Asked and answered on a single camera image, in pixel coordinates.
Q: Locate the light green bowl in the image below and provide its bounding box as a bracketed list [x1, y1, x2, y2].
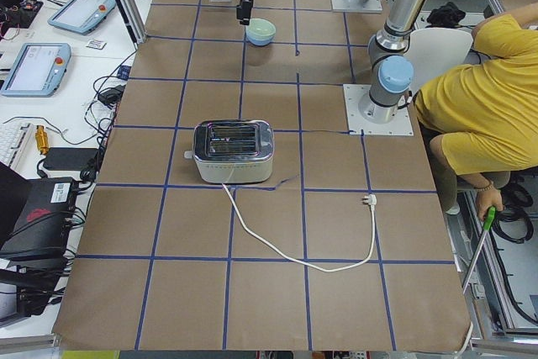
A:
[245, 18, 277, 41]

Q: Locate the light blue bowl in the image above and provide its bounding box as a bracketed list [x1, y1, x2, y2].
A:
[245, 31, 275, 46]

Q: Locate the person's hand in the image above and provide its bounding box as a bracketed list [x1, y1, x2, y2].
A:
[475, 187, 504, 221]

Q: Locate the silver two-slot toaster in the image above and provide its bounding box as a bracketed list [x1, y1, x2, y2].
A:
[184, 119, 274, 184]

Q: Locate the teach pendant tablet far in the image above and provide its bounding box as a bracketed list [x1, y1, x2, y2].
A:
[48, 0, 116, 34]

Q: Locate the teach pendant tablet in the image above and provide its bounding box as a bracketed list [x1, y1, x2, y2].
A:
[1, 43, 71, 98]
[48, 0, 116, 34]

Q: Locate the white chair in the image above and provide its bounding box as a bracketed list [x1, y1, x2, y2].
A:
[403, 28, 473, 95]

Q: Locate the teach pendant tablet near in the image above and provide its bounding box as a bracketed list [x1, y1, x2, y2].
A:
[1, 43, 71, 98]

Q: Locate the black smartphone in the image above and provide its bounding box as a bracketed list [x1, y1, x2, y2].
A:
[43, 147, 98, 171]

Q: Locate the orange connector tool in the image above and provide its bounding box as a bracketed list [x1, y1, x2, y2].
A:
[35, 125, 50, 156]

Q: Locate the white keyboard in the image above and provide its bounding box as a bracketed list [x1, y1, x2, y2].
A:
[1, 122, 35, 171]

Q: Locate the person in yellow shirt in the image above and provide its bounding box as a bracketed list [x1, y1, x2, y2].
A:
[414, 3, 537, 213]

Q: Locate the black computer box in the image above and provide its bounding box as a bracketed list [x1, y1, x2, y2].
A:
[1, 177, 84, 261]

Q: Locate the white toaster power cable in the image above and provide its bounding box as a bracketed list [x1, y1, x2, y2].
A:
[221, 182, 377, 273]

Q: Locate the green-handled grabber stick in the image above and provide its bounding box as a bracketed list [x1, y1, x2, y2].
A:
[462, 206, 497, 293]

